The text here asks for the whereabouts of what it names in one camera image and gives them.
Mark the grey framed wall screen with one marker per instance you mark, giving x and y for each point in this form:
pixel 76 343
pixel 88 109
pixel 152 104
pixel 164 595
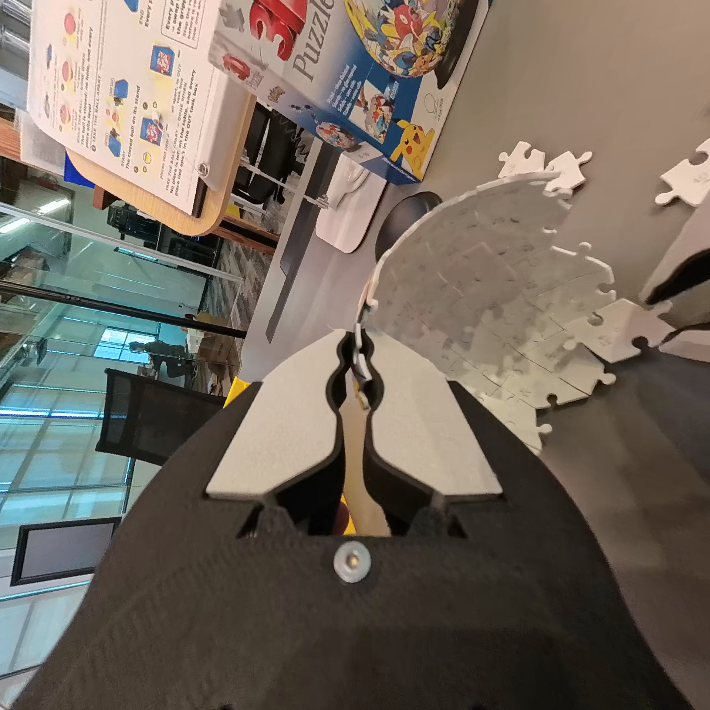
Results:
pixel 66 549

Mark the black round ball stand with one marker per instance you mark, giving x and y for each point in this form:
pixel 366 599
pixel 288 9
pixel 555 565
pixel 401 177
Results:
pixel 405 222

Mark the blue puzzle box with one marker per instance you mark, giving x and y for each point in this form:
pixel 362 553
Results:
pixel 344 66

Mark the yellow plastic bin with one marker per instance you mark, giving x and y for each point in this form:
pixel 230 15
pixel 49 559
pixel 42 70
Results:
pixel 236 391

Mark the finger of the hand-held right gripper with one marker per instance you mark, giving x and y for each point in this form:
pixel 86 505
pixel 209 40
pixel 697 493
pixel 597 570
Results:
pixel 693 346
pixel 688 249

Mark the white puzzle piece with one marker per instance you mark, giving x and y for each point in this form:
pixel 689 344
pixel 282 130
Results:
pixel 688 177
pixel 621 330
pixel 521 158
pixel 566 172

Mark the black office chair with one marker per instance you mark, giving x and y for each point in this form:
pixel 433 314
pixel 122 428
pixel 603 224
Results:
pixel 266 144

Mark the black monitor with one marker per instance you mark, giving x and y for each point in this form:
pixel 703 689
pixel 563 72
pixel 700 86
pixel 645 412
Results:
pixel 155 416

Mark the partly built puzzle ball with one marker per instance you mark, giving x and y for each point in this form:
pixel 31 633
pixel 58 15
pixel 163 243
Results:
pixel 471 288

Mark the blue storage bin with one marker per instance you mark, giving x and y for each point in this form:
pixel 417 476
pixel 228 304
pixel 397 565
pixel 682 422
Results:
pixel 75 169

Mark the printed instruction sheet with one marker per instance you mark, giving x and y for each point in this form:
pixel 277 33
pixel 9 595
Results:
pixel 111 83

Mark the white document stand base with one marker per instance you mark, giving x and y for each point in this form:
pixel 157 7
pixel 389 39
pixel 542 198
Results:
pixel 349 222

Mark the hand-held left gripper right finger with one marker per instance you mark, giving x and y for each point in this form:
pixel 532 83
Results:
pixel 432 438

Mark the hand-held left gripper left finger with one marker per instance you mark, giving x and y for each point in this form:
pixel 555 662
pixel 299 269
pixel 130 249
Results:
pixel 266 432

